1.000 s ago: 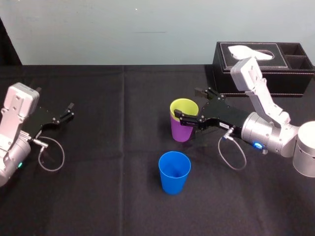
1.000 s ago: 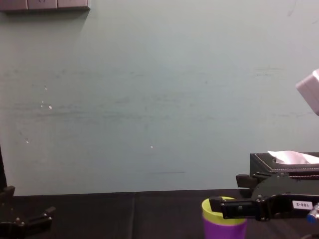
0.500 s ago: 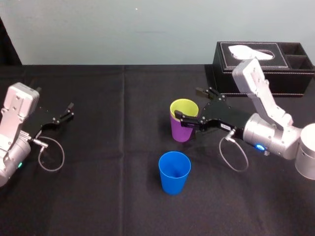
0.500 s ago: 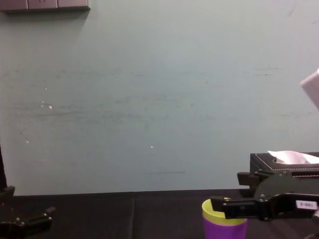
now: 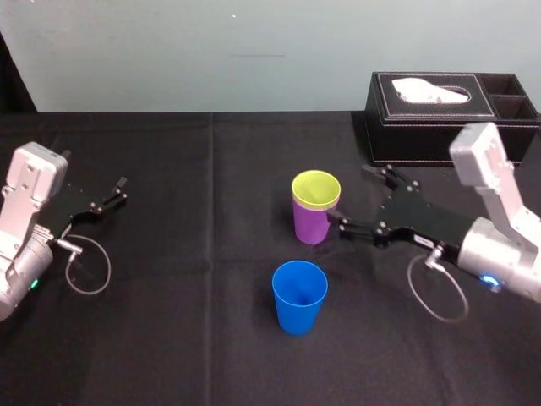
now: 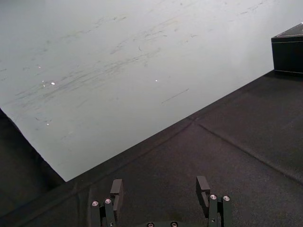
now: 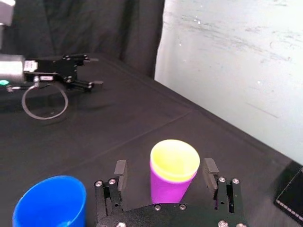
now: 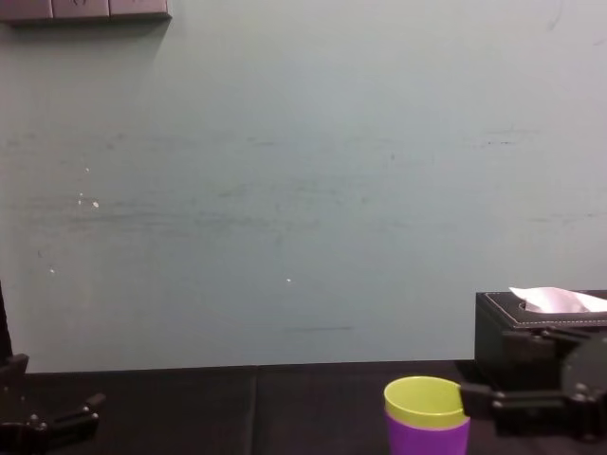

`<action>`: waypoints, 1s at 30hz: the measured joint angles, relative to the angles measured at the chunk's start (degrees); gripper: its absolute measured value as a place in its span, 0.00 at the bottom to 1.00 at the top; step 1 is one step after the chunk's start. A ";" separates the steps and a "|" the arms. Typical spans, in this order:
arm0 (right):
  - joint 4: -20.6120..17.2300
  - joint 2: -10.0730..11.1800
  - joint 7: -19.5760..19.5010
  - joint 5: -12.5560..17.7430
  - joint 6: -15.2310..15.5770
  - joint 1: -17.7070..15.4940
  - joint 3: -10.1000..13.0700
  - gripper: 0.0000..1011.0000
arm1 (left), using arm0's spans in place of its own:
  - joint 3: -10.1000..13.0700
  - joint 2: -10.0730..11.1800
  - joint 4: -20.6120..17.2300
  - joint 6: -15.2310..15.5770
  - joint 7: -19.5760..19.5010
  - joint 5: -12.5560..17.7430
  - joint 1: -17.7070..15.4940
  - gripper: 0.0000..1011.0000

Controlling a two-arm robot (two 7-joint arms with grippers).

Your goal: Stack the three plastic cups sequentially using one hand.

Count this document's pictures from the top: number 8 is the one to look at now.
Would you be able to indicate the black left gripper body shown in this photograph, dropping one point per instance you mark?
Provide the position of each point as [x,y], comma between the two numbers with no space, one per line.
[19,436]

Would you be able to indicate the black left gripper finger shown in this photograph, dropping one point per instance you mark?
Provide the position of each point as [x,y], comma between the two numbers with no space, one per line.
[14,369]
[76,419]

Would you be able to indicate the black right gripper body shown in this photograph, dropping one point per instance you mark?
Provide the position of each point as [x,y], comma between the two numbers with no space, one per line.
[588,388]

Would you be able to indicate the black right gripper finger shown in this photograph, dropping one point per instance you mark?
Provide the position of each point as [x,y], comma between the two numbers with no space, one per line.
[550,335]
[521,410]

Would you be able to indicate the green plastic cup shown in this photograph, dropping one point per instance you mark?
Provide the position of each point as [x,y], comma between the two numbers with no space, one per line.
[422,398]

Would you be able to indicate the white paper tissue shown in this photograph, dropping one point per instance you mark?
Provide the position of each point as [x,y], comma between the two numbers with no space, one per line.
[555,301]

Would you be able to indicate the black leather tissue box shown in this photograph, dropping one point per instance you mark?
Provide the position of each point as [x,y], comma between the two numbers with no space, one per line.
[493,332]

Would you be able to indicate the purple plastic cup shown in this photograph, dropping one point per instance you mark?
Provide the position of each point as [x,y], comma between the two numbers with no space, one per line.
[427,441]

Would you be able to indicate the black table cloth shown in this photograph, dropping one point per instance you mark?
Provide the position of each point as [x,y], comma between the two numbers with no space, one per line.
[237,412]

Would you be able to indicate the grey wall socket panel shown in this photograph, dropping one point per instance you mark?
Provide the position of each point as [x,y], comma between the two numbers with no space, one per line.
[80,9]

